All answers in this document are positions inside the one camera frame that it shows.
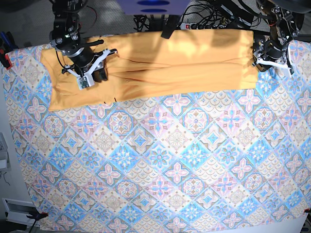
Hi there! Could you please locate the yellow T-shirt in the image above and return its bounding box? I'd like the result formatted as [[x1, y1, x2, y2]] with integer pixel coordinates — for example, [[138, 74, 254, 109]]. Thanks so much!
[[41, 29, 258, 111]]

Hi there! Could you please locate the orange black clamp upper left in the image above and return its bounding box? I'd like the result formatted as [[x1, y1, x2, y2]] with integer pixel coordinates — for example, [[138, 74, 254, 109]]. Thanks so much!
[[0, 31, 17, 70]]

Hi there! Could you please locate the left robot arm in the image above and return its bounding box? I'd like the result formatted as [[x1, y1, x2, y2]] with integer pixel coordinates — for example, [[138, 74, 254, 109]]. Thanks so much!
[[253, 0, 303, 75]]

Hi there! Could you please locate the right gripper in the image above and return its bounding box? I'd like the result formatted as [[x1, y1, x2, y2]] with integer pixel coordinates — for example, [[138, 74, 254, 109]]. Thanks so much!
[[62, 40, 108, 83]]

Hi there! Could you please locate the white wrist camera bracket left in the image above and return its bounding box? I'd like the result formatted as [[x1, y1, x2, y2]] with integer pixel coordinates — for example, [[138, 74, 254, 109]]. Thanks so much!
[[252, 42, 294, 78]]

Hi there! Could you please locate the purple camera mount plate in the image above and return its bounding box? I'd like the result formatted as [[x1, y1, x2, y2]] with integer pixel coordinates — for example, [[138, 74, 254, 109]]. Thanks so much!
[[117, 0, 190, 15]]

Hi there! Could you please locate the white rail lower left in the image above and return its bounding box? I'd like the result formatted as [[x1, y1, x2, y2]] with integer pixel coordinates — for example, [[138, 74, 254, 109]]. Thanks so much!
[[1, 198, 37, 226]]

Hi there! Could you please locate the black clamp at table top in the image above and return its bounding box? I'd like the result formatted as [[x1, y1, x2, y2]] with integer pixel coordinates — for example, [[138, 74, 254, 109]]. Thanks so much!
[[161, 15, 180, 39]]

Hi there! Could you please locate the white box at left edge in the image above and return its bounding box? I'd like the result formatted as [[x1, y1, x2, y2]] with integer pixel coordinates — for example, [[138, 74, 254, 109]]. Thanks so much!
[[0, 133, 11, 171]]

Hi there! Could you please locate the orange black clamp lower left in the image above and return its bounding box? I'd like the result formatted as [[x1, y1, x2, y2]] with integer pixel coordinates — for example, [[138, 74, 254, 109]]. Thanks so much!
[[26, 212, 49, 221]]

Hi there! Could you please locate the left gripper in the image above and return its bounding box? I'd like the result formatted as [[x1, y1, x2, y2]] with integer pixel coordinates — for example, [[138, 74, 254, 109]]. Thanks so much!
[[252, 38, 291, 72]]

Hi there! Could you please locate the orange black clamp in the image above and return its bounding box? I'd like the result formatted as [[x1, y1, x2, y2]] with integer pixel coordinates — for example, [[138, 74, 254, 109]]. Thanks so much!
[[0, 31, 17, 70], [26, 212, 49, 221]]

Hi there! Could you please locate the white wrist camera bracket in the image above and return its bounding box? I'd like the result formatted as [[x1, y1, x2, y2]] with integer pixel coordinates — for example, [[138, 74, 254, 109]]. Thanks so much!
[[252, 42, 294, 78], [63, 49, 118, 90]]

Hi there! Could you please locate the white wrist camera bracket right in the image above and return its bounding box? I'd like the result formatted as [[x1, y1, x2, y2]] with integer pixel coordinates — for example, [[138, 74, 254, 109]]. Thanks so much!
[[63, 49, 118, 90]]

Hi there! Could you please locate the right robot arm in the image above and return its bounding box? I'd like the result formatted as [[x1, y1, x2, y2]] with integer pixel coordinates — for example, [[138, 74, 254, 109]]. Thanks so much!
[[50, 0, 108, 88]]

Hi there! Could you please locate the white power strip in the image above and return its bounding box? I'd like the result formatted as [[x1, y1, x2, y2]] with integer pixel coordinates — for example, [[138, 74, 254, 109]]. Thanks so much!
[[179, 22, 226, 30]]

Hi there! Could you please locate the patterned blue tile tablecloth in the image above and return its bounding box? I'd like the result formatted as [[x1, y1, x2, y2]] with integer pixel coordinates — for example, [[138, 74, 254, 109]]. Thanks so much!
[[1, 41, 311, 233]]

